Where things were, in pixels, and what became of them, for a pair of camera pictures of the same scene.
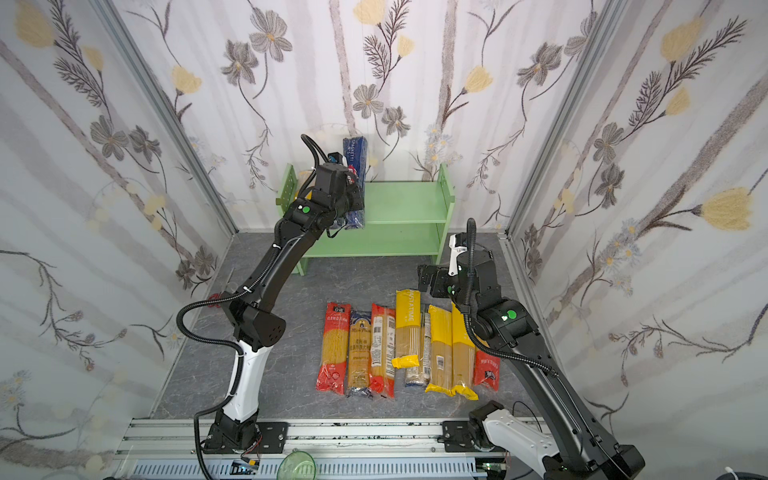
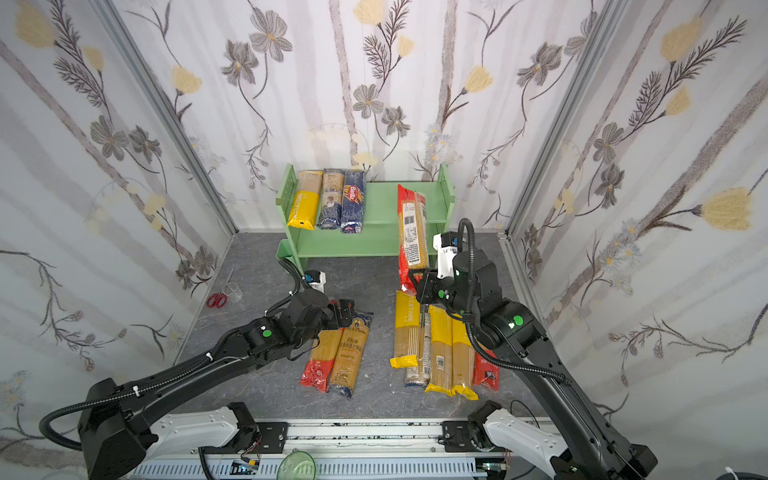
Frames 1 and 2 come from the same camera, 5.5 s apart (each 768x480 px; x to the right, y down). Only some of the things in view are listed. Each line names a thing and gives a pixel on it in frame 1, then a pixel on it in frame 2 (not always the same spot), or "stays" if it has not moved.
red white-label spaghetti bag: [383, 351] -> [413, 248]
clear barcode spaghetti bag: [422, 374] stays
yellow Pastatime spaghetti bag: [408, 328] stays
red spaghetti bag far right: [487, 370] stays
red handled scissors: [215, 296] stays
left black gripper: [352, 196] -> [344, 312]
